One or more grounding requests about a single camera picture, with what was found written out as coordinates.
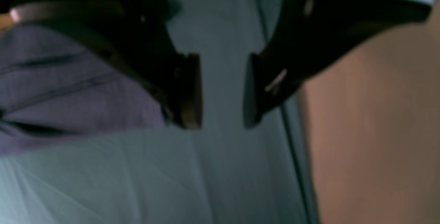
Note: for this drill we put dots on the blue-grey T-shirt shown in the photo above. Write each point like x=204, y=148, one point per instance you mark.
x=54, y=90

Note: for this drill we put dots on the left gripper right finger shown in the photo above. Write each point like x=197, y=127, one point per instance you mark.
x=311, y=35

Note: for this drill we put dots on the teal table cloth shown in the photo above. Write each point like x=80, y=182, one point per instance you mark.
x=222, y=174

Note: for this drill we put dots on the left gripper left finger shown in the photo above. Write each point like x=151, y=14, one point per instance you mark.
x=130, y=35

